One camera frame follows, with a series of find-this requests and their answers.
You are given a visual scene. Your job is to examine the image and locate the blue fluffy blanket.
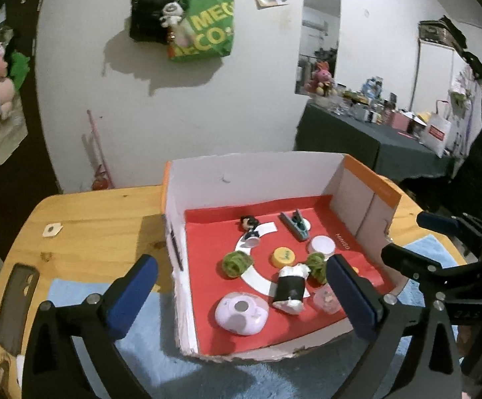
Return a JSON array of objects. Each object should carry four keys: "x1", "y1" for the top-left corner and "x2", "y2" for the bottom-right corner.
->
[{"x1": 46, "y1": 233, "x2": 466, "y2": 399}]

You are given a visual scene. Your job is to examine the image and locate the white paper bag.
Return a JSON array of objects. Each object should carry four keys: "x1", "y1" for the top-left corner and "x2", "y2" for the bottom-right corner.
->
[{"x1": 425, "y1": 100, "x2": 453, "y2": 156}]

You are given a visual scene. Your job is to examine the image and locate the clear plastic box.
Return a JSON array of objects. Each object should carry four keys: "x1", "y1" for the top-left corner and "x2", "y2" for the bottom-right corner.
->
[{"x1": 312, "y1": 285, "x2": 343, "y2": 314}]

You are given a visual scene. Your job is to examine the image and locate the large green yarn ball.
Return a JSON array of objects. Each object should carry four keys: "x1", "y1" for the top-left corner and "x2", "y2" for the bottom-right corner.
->
[{"x1": 220, "y1": 251, "x2": 253, "y2": 279}]

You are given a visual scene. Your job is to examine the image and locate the wall mirror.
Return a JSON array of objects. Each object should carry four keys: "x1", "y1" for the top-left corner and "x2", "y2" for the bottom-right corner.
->
[{"x1": 294, "y1": 0, "x2": 342, "y2": 97}]

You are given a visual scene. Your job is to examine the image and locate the dark-haired figurine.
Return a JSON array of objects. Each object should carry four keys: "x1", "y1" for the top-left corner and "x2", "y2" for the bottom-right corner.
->
[{"x1": 240, "y1": 215, "x2": 262, "y2": 250}]

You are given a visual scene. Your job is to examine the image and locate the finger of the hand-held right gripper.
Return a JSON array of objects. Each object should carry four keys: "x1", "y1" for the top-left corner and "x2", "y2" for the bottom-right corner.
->
[
  {"x1": 416, "y1": 211, "x2": 482, "y2": 254},
  {"x1": 382, "y1": 243, "x2": 482, "y2": 301}
]

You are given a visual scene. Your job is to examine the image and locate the pink stick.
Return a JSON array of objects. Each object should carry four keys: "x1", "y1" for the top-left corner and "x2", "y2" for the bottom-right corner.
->
[{"x1": 86, "y1": 109, "x2": 115, "y2": 190}]

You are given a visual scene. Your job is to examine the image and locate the small green yarn ball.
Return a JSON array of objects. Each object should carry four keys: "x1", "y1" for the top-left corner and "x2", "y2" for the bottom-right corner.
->
[{"x1": 305, "y1": 253, "x2": 329, "y2": 285}]

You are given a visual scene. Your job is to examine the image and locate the beige paper poster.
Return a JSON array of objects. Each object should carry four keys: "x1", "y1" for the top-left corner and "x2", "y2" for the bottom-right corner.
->
[{"x1": 0, "y1": 108, "x2": 29, "y2": 166}]

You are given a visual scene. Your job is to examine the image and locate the lilac round device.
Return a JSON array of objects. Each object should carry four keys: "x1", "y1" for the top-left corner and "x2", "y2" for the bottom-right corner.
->
[{"x1": 216, "y1": 292, "x2": 270, "y2": 335}]

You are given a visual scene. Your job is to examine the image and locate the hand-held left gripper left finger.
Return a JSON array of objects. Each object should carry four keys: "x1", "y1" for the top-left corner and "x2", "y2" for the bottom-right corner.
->
[{"x1": 19, "y1": 253, "x2": 159, "y2": 399}]

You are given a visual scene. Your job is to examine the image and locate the green plush toy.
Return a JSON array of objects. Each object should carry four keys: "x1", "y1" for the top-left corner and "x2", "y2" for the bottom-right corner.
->
[{"x1": 8, "y1": 50, "x2": 32, "y2": 88}]

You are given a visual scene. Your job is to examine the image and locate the cluster of small bottles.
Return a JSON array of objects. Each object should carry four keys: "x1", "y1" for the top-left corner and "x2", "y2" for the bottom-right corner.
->
[{"x1": 336, "y1": 75, "x2": 399, "y2": 123}]

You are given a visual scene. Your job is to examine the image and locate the pink box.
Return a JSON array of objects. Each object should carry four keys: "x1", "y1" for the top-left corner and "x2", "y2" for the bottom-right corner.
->
[{"x1": 390, "y1": 112, "x2": 416, "y2": 131}]

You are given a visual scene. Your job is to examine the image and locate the black bag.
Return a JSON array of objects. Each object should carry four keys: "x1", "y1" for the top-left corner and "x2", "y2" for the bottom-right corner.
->
[{"x1": 130, "y1": 0, "x2": 183, "y2": 43}]

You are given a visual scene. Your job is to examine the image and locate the peach plush toy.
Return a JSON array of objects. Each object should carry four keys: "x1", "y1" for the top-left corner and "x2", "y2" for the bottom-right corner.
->
[{"x1": 0, "y1": 78, "x2": 17, "y2": 119}]

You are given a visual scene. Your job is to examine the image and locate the white cabinet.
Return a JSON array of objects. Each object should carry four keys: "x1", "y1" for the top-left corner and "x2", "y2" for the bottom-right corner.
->
[{"x1": 411, "y1": 37, "x2": 474, "y2": 134}]

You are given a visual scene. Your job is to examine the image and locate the dark phone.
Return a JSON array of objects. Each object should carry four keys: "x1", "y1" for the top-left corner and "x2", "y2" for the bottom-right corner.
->
[{"x1": 0, "y1": 263, "x2": 41, "y2": 356}]

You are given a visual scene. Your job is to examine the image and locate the camouflage box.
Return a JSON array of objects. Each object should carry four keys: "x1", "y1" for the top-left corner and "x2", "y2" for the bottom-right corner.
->
[{"x1": 419, "y1": 19, "x2": 453, "y2": 46}]

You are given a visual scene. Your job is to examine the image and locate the orange cardboard box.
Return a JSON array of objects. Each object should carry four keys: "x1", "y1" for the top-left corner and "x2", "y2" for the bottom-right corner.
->
[{"x1": 161, "y1": 152, "x2": 403, "y2": 362}]

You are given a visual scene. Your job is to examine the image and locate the green tote bag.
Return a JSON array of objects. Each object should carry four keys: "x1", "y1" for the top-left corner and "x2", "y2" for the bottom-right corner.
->
[{"x1": 168, "y1": 0, "x2": 235, "y2": 63}]

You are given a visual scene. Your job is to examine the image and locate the panda plush toy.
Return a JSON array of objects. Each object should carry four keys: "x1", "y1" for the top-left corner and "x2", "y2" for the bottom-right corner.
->
[{"x1": 160, "y1": 1, "x2": 185, "y2": 30}]

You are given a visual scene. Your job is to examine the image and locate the white jar lid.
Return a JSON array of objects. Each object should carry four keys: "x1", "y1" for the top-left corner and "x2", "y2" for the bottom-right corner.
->
[{"x1": 307, "y1": 235, "x2": 335, "y2": 258}]

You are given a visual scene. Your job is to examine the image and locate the pink rabbit plush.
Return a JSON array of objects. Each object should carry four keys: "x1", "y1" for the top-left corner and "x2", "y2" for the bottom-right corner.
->
[{"x1": 306, "y1": 62, "x2": 335, "y2": 97}]

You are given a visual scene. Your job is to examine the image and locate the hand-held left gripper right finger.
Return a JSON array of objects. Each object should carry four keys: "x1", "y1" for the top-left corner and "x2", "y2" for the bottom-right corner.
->
[{"x1": 326, "y1": 254, "x2": 461, "y2": 399}]

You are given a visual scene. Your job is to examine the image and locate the yellow bottle cap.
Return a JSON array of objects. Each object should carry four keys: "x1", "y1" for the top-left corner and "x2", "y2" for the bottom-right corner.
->
[{"x1": 271, "y1": 247, "x2": 296, "y2": 267}]

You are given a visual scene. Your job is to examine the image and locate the dark cloth covered side table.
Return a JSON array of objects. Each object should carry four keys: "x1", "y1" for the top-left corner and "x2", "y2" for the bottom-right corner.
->
[{"x1": 294, "y1": 102, "x2": 470, "y2": 184}]

